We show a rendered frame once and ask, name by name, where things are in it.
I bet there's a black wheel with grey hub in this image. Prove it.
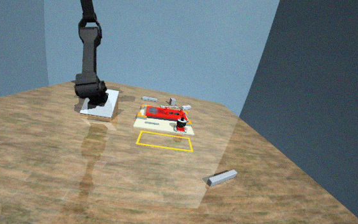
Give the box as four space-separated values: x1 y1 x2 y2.
176 118 187 127

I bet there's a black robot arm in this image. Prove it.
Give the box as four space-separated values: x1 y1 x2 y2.
75 0 109 106

